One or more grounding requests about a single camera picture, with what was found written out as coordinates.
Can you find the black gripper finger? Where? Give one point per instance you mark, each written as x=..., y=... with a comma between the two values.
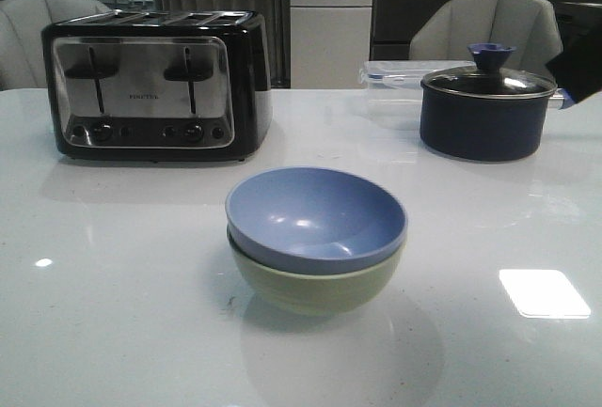
x=577, y=69

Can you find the blue bowl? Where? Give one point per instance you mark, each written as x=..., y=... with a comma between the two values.
x=314, y=220

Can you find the green bowl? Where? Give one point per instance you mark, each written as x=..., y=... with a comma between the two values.
x=315, y=295

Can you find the grey armchair right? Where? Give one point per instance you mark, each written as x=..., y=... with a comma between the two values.
x=530, y=26

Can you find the grey armchair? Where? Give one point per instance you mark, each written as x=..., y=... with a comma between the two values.
x=530, y=26
x=22, y=21

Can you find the glass pot lid blue knob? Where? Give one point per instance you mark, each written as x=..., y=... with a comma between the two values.
x=489, y=78

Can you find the dark blue saucepan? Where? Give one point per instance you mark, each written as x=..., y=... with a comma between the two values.
x=486, y=128

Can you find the clear plastic food container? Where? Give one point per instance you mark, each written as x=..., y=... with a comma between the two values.
x=393, y=92

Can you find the white drawer cabinet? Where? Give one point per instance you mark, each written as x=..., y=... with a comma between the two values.
x=329, y=41

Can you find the black chrome four-slot toaster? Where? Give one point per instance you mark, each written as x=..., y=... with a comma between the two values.
x=159, y=85

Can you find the grey armchair left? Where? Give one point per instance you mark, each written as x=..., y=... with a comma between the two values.
x=22, y=21

